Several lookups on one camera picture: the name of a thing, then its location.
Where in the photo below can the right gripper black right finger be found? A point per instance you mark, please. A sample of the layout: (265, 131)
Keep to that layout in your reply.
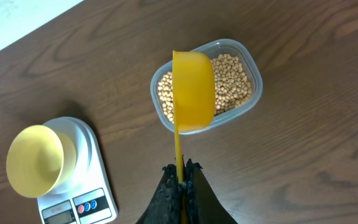
(202, 204)

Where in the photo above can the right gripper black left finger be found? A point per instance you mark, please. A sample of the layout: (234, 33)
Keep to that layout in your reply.
(165, 205)

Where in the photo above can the yellow measuring scoop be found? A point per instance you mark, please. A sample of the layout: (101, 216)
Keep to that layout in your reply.
(193, 97)

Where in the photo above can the white digital kitchen scale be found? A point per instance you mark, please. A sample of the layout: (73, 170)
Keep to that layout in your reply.
(86, 197)

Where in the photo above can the yellow plastic bowl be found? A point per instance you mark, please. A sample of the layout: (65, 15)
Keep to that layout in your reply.
(39, 159)

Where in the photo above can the pile of soybeans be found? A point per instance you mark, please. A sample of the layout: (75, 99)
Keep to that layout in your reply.
(232, 86)

